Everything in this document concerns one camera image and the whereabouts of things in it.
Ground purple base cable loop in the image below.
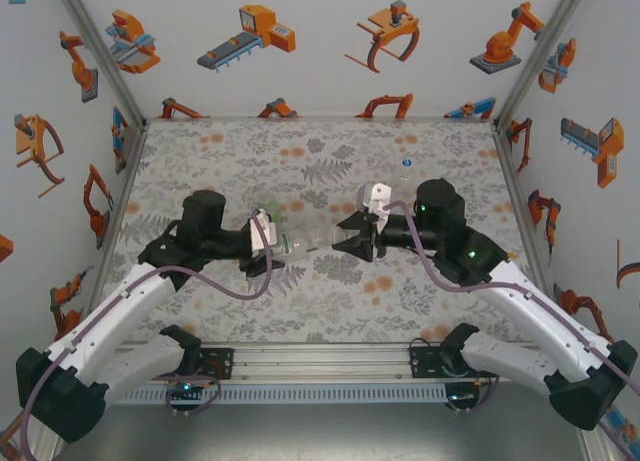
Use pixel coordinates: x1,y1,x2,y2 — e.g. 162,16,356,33
446,395,494,420
166,375,222,420

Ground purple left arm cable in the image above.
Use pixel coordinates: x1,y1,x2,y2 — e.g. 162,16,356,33
17,210,276,461

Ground aluminium side rail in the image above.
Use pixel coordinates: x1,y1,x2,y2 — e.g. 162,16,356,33
492,123,556,302
87,120,150,327

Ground clear bottle white green label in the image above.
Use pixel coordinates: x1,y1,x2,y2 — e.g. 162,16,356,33
277,229,347,258

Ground slotted grey cable duct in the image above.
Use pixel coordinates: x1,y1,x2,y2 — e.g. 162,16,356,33
122,383,449,406

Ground aluminium frame post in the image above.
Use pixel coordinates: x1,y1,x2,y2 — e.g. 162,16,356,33
52,0,150,130
492,0,596,130

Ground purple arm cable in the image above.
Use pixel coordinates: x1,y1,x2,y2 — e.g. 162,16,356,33
17,210,276,461
382,200,640,400

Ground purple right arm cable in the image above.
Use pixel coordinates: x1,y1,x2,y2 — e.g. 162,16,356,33
382,200,640,400

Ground clear bottle bright green label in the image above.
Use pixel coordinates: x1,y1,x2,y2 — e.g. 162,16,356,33
257,193,284,220

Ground aluminium frame rail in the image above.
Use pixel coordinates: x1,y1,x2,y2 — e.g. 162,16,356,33
117,341,544,382

